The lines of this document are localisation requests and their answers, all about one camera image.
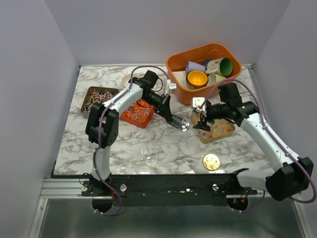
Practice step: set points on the brown tray with lollipops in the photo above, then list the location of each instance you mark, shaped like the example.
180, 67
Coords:
96, 95

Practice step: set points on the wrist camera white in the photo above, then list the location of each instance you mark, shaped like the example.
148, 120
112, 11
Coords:
170, 85
198, 105

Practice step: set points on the orange square candy tray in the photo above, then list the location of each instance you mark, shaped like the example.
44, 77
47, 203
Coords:
138, 114

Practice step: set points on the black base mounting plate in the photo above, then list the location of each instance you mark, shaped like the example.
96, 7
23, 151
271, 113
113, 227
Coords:
167, 190

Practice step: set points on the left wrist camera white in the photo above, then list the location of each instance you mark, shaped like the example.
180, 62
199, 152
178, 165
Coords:
170, 85

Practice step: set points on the aluminium rail frame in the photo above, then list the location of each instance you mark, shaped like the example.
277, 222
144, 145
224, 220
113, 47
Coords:
65, 213

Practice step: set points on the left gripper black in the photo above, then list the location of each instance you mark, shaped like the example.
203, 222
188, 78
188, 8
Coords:
163, 108

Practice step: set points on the clear glass jar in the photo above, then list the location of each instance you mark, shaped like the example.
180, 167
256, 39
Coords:
149, 153

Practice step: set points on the blue cup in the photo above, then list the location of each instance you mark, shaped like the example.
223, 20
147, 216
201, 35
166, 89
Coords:
206, 63

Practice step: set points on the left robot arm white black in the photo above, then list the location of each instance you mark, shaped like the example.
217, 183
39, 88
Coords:
103, 121

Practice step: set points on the cream cup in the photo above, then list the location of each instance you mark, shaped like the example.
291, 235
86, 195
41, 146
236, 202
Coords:
214, 79

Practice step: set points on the lavender cup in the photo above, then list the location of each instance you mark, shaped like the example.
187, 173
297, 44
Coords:
193, 66

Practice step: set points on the gold tin with popsicle candies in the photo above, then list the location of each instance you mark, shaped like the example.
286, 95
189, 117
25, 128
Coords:
220, 129

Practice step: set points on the yellow inside bowl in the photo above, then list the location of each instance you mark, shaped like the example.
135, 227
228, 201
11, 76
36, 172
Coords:
196, 79

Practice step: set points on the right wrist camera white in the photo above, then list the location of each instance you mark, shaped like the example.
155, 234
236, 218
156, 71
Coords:
198, 105

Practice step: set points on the metal scoop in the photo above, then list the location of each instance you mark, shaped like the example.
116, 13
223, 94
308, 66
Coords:
182, 125

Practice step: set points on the white ceramic bowl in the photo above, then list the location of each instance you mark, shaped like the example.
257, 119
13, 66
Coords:
125, 80

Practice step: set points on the floral mug green inside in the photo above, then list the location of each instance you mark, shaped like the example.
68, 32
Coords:
222, 66

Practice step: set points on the gold round jar lid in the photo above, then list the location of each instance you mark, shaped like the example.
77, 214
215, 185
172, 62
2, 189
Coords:
211, 162

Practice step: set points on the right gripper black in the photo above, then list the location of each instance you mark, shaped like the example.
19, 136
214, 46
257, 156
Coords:
202, 125

